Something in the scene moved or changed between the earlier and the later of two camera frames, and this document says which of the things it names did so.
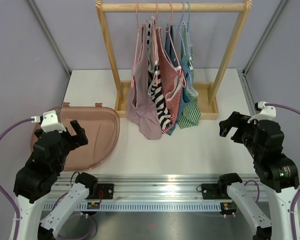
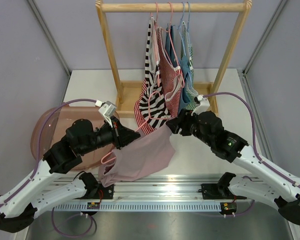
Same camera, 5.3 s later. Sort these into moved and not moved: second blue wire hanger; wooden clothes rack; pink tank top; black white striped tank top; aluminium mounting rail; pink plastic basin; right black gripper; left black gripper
Moved: left black gripper; right black gripper; pink tank top
Not moved: aluminium mounting rail; black white striped tank top; second blue wire hanger; wooden clothes rack; pink plastic basin
